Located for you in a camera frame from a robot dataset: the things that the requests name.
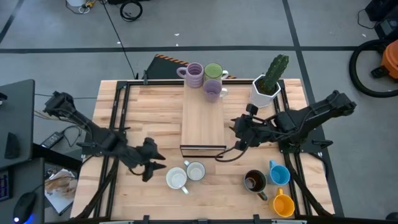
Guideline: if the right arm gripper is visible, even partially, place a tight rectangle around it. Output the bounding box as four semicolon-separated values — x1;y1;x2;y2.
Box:
229;113;277;152

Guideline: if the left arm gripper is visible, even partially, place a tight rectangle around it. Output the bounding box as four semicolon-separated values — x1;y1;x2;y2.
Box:
129;136;168;175

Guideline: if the white mug blue leaf pattern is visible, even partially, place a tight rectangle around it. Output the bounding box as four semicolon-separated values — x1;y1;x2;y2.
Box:
165;167;190;195

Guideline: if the dark speckled teal mug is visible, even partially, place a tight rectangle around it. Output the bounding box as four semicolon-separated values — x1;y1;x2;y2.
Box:
243;169;269;202

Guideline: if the lilac mug white handle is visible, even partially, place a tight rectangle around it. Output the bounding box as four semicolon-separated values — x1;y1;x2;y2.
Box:
203;78;229;104

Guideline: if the light blue mug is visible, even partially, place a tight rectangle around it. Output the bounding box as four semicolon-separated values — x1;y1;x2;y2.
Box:
267;159;292;187

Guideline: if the green mug white handle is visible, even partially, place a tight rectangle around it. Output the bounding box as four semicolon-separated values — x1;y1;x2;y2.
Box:
203;62;230;83

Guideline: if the purple ribbed mug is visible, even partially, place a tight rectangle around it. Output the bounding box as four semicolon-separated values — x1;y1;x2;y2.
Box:
176;62;205;90

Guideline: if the yellow mug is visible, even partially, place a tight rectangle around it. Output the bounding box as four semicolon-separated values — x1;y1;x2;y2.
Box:
269;187;295;218

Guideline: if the white hexagonal plant pot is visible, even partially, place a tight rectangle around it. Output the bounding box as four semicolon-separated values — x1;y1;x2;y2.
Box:
248;74;282;110

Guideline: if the green cactus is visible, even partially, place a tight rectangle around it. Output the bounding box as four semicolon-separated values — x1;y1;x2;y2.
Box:
262;54;290;95

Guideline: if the black mat orange striped edge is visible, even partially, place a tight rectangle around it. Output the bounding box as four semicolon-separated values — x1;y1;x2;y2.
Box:
145;54;238;80

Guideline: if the black power adapter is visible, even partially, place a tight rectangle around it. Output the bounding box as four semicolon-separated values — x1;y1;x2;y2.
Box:
40;131;65;149

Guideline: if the black computer mouse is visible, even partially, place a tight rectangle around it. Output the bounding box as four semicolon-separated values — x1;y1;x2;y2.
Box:
12;191;39;224

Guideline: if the black rounded desk object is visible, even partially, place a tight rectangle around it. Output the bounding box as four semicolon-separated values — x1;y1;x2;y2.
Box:
4;132;21;161

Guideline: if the dark grey desk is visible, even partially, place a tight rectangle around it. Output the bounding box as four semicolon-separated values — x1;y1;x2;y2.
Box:
0;78;46;224

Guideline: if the black keyboard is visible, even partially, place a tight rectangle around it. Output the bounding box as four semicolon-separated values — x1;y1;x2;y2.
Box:
0;167;14;202

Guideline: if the orange shop vacuum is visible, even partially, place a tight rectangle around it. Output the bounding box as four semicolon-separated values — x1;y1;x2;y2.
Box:
370;39;398;80

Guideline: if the black equipment case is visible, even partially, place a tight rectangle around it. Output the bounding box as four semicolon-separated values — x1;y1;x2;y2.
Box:
364;0;398;40

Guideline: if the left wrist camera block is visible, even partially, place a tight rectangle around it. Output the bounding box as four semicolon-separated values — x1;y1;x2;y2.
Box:
142;169;157;184

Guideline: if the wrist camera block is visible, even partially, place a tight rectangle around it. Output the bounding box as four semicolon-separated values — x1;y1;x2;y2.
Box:
246;103;259;117
142;169;157;184

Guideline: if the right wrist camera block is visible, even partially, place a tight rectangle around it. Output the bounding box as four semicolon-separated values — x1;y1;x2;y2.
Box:
246;103;259;117

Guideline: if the wooden shelf black metal frame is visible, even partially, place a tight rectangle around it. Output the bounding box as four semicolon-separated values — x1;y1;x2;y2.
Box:
179;76;227;159

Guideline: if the black cable bundle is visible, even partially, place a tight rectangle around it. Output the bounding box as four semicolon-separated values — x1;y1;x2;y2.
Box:
283;151;331;218
75;154;120;219

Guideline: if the black aluminium table frame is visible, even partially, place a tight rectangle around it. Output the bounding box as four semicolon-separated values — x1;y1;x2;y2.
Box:
74;79;336;222

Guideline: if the long black floor cable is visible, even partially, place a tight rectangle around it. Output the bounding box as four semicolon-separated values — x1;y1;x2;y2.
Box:
99;0;139;80

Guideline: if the yellow cable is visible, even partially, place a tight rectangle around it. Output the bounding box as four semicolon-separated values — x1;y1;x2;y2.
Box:
34;110;53;121

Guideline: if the black vacuum hose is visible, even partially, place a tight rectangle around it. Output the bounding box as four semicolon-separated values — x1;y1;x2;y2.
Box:
348;39;398;99

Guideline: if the coiled black cable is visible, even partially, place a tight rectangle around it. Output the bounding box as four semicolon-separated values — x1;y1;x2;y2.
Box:
119;0;144;23

